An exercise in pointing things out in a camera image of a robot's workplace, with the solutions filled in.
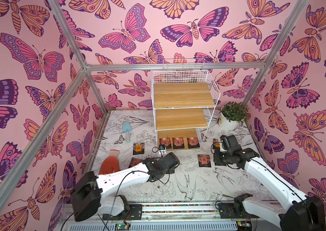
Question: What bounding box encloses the green potted plant white pot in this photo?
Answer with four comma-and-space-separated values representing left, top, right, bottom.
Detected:
217, 102, 248, 131

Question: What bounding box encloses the top wooden shelf board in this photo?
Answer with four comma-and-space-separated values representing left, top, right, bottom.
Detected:
152, 82, 214, 109

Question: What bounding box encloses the white wire shelf rack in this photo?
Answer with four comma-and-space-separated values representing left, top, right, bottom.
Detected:
151, 70, 220, 151

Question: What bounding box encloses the middle-shelf black tea bag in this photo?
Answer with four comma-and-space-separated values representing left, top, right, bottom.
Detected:
198, 154, 212, 167
129, 157, 143, 167

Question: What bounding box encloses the middle wooden shelf board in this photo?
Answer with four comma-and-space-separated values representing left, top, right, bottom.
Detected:
155, 108, 208, 131

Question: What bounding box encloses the bottom wooden shelf board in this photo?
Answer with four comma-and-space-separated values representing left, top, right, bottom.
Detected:
156, 129, 201, 151

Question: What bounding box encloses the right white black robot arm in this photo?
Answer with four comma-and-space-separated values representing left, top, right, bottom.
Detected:
211, 135, 326, 231

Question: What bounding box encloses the wooden shelf board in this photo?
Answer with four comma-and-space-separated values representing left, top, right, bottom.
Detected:
152, 82, 214, 109
155, 108, 208, 131
156, 129, 201, 151

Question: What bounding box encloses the aluminium frame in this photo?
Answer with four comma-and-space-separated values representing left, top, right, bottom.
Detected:
0, 1, 308, 211

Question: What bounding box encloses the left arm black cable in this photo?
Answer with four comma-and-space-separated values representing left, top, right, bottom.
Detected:
60, 145, 172, 231

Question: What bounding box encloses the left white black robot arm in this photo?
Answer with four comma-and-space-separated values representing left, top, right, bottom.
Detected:
71, 152, 180, 222

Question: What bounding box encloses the bottom-shelf black tea bag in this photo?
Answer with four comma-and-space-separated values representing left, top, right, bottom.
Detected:
172, 137, 185, 149
159, 137, 172, 149
187, 137, 200, 149

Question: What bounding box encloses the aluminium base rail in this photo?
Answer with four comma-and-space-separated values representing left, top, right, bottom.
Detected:
56, 201, 280, 231

